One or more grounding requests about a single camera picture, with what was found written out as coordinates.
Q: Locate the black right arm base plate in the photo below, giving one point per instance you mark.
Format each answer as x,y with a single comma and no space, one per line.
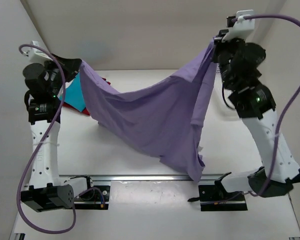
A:
211,199

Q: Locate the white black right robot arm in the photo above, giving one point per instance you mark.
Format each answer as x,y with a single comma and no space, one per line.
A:
256,108

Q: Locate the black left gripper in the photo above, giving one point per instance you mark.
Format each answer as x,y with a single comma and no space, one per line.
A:
72,67

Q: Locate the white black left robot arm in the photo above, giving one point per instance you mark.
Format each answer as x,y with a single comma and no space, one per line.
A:
46,190

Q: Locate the red t shirt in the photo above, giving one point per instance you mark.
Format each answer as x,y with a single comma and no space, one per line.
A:
87,110

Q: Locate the teal t shirt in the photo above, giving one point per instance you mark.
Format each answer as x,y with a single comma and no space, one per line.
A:
73,95

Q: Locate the white plastic basket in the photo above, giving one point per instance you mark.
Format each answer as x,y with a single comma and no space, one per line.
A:
218,75

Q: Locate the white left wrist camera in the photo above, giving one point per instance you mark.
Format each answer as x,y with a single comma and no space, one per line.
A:
35,51

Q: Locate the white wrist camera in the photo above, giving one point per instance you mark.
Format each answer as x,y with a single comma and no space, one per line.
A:
35,51
238,27

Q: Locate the lilac t shirt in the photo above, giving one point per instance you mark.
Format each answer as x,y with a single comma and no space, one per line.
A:
153,120

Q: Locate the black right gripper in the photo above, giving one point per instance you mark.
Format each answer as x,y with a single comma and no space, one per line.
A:
218,45

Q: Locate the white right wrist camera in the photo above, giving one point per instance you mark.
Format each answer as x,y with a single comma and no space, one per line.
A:
238,27

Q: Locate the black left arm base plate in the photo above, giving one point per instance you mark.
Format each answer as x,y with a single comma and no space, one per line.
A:
95,200

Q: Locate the aluminium table rail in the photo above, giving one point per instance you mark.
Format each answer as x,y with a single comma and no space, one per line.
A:
149,177

